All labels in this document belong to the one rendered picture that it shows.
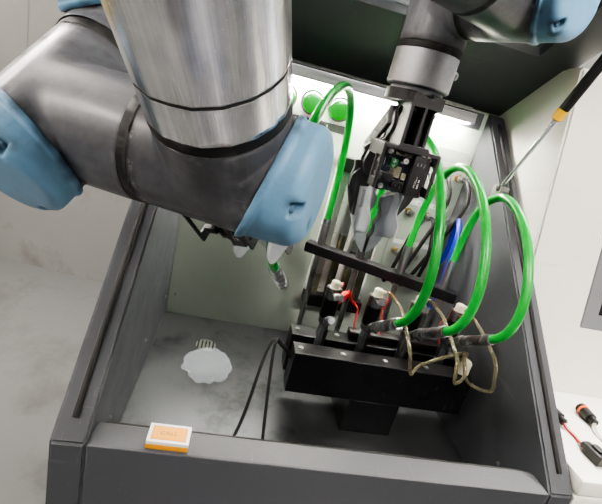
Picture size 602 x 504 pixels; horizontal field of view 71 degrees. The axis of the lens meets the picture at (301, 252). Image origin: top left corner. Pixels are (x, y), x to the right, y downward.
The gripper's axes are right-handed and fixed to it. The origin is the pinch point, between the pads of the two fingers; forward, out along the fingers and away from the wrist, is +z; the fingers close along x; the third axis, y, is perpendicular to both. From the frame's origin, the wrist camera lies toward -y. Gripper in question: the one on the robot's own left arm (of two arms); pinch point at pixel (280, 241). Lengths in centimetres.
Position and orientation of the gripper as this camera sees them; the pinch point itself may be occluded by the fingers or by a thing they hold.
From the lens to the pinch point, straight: 56.1
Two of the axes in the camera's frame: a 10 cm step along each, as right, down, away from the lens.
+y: -3.8, 8.0, -4.7
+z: 3.0, 5.8, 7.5
